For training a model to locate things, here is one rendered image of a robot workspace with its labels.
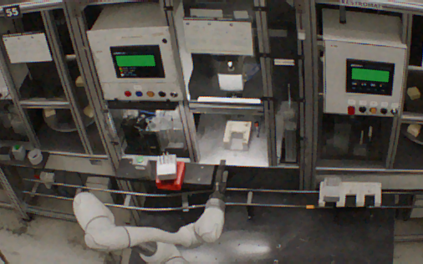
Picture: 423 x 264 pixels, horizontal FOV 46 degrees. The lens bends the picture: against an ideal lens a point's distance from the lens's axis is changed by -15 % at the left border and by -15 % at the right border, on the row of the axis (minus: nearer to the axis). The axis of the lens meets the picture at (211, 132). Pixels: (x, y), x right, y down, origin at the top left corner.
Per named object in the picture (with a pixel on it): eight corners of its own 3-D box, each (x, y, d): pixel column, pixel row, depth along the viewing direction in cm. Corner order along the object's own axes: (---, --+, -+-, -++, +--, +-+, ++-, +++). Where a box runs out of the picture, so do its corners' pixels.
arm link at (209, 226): (210, 203, 260) (196, 215, 269) (204, 231, 250) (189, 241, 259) (230, 213, 263) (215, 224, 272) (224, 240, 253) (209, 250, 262)
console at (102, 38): (103, 104, 290) (84, 35, 257) (119, 67, 309) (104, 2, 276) (181, 105, 281) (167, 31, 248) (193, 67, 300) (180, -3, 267)
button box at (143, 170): (136, 177, 313) (131, 163, 305) (140, 166, 319) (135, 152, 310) (150, 179, 312) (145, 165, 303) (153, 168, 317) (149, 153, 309)
